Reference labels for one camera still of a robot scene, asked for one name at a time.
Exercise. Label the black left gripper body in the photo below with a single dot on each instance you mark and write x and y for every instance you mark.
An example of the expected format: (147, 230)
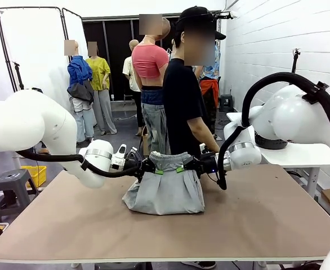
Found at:
(134, 166)

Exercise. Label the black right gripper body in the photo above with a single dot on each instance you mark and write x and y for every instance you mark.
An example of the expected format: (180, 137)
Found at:
(207, 164)

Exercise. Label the grey training pants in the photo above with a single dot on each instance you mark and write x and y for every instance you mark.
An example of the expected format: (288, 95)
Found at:
(165, 194)

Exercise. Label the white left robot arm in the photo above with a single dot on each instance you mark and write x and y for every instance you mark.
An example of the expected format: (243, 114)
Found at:
(27, 121)

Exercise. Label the person's right forearm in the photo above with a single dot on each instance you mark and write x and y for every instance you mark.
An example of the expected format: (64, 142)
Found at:
(201, 130)

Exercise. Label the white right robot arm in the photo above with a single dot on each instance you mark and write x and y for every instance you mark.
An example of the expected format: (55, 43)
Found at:
(294, 118)

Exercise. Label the person's right hand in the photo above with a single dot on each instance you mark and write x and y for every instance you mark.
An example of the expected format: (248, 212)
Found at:
(214, 148)

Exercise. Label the person in black T-shirt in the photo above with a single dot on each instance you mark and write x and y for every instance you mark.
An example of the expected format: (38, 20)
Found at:
(182, 98)

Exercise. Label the small black stool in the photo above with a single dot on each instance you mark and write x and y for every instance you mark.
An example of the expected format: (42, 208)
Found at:
(226, 102)

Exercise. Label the mannequin in floral shirt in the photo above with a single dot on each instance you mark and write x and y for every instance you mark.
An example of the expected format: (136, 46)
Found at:
(210, 90)

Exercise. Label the mannequin in cream shirt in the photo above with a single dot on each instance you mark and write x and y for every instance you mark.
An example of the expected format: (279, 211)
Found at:
(129, 73)

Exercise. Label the large white table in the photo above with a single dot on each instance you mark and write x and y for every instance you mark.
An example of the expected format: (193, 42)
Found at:
(300, 157)

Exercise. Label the yellow plastic crate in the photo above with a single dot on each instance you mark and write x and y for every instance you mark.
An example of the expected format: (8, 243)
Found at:
(38, 174)

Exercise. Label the black white-soled sneaker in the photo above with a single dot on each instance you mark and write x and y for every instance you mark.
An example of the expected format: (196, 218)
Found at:
(201, 265)

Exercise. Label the mannequin in yellow shirt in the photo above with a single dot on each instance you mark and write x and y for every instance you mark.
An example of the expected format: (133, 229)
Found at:
(98, 73)

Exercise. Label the mannequin in pink top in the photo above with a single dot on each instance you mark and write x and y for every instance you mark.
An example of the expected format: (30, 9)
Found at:
(149, 62)

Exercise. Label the mannequin in blue jacket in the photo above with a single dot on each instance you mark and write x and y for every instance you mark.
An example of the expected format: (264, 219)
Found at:
(79, 76)

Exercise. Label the grey plastic stool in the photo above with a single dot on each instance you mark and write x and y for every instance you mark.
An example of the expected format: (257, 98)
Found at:
(10, 180)

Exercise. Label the black curtain panel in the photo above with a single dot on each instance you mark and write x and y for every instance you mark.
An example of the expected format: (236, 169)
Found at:
(108, 42)

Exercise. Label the small black tripod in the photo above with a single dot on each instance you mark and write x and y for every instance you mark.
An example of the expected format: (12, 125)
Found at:
(295, 59)

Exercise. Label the black cap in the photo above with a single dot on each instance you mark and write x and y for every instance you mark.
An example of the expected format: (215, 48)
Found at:
(194, 17)

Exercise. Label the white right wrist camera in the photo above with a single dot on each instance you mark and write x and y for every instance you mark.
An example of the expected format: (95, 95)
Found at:
(203, 147)

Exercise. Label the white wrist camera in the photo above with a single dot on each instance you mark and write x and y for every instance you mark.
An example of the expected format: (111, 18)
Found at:
(122, 150)
(203, 147)

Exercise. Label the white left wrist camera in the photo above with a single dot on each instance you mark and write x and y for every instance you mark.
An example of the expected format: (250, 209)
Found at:
(122, 150)

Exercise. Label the narrow black backdrop frame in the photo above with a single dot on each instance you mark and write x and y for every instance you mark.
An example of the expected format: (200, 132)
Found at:
(66, 28)

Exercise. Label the wide black backdrop frame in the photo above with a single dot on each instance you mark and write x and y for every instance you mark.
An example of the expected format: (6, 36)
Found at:
(1, 31)

